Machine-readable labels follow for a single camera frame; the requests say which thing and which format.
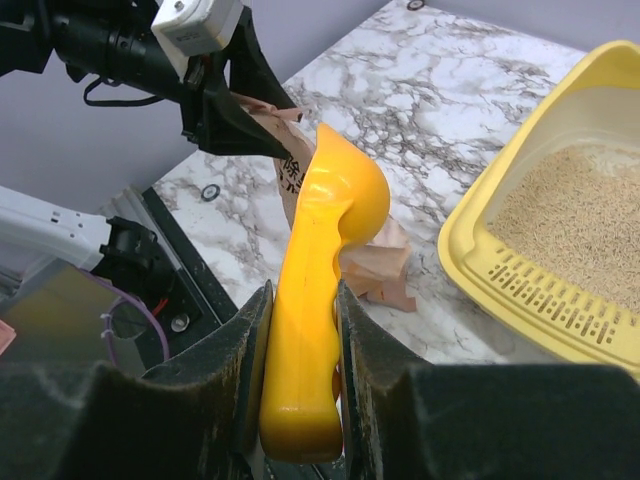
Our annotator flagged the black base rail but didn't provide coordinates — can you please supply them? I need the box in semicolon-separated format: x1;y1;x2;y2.
92;187;241;371

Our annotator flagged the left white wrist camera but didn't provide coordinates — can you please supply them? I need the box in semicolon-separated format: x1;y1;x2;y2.
151;0;244;57

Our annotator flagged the orange plastic scoop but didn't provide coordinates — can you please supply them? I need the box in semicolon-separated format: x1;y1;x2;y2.
258;123;392;464

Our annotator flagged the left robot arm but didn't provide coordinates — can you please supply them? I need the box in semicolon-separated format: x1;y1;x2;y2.
1;1;296;184

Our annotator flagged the yellow litter box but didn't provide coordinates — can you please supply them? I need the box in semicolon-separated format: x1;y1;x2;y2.
437;41;639;375

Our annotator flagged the pink cat litter bag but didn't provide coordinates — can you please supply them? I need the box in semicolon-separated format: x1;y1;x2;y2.
235;94;416;312

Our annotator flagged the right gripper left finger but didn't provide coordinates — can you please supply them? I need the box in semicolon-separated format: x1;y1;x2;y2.
1;284;273;479

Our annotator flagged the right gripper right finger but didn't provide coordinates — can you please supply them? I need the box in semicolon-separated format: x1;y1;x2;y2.
336;285;639;479

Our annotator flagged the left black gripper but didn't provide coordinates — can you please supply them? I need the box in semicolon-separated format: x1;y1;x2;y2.
177;4;295;159

